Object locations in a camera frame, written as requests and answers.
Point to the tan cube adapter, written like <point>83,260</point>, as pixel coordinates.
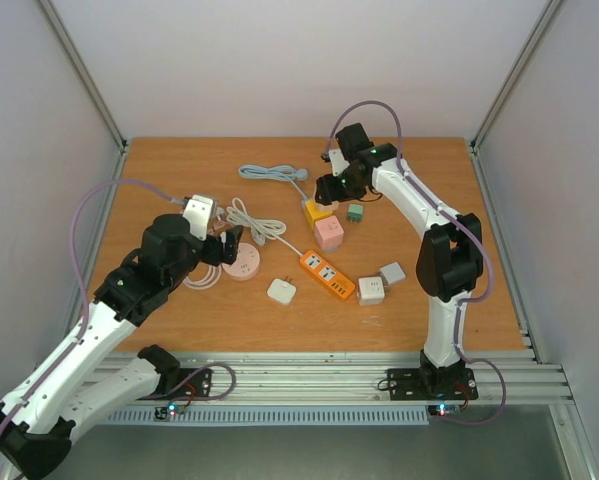
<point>324,206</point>

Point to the white cube socket adapter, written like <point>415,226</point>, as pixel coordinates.
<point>370,291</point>

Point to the orange power strip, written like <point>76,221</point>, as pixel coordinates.
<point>326,275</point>

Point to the blue power strip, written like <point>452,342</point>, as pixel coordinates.
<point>281,173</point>

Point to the blue cable tray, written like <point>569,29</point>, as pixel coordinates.
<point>271,416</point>

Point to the pink cube adapter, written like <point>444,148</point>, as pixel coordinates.
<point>329,233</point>

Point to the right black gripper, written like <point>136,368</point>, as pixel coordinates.
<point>330,187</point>

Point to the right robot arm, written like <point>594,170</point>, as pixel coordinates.
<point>450,259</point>

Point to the grey cube adapter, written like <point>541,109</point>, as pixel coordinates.
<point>392,274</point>

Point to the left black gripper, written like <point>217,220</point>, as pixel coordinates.
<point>230,249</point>

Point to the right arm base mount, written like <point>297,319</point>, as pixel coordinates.
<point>410,384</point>

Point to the white flat plug adapter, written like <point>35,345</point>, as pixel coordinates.
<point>281,291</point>

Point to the yellow cube socket adapter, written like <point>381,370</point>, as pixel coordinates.
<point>314,212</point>

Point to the pink round power strip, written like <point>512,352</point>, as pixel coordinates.
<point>245,267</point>

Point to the green cube adapter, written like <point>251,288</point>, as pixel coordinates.
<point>355,213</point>

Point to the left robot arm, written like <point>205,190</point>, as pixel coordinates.
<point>42,418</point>

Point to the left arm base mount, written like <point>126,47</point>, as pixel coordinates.
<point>194,382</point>

